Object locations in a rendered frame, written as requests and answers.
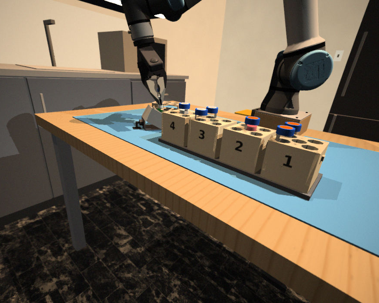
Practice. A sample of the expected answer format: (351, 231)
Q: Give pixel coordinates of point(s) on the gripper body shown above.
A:
(141, 65)

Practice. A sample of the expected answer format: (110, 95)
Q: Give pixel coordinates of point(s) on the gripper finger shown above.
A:
(149, 84)
(161, 82)

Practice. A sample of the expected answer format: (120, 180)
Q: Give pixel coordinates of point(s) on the light blue bench mat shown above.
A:
(345, 203)

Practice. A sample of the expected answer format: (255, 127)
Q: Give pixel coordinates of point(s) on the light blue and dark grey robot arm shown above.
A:
(303, 65)

